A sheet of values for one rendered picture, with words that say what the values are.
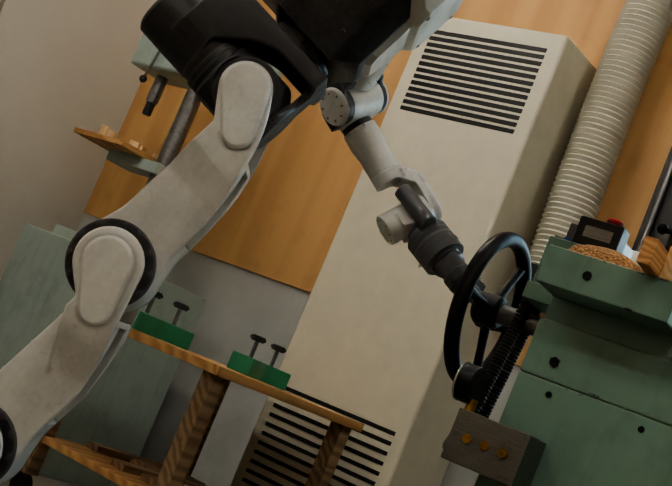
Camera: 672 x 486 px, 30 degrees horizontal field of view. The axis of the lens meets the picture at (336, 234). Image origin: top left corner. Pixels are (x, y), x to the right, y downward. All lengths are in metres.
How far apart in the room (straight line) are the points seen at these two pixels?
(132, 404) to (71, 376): 2.17
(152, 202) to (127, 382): 2.15
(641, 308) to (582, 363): 0.14
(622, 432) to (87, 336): 0.82
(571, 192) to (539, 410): 1.80
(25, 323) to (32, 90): 1.07
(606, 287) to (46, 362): 0.86
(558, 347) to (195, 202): 0.61
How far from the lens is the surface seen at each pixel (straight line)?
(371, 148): 2.48
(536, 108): 3.71
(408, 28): 2.05
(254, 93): 2.00
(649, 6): 3.87
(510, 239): 2.21
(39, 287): 4.10
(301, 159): 4.46
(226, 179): 1.98
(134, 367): 4.12
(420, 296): 3.66
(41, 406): 2.02
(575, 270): 1.91
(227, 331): 4.41
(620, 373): 1.93
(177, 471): 3.09
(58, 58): 4.86
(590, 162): 3.72
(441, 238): 2.41
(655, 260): 1.84
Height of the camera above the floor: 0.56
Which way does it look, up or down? 7 degrees up
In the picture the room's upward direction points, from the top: 23 degrees clockwise
